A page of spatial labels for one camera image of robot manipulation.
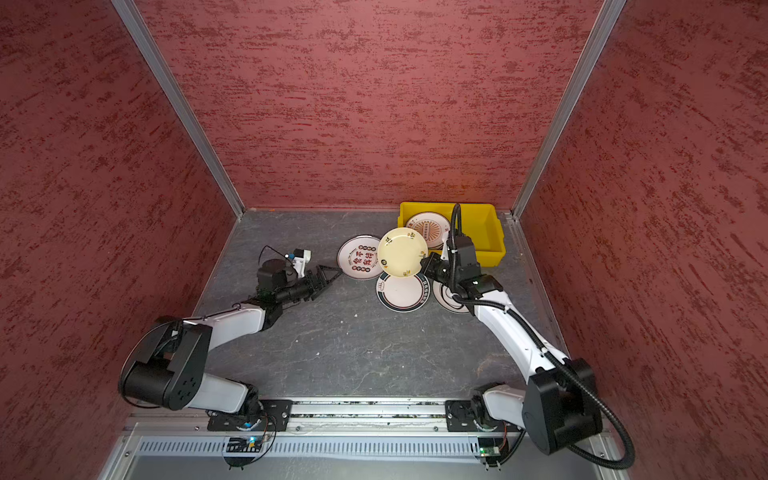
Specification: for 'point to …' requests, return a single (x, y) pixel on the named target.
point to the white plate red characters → (357, 256)
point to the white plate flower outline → (444, 295)
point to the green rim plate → (402, 294)
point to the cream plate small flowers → (402, 250)
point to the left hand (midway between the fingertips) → (338, 281)
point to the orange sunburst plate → (433, 225)
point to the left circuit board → (241, 452)
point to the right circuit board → (490, 451)
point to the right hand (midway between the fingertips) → (417, 266)
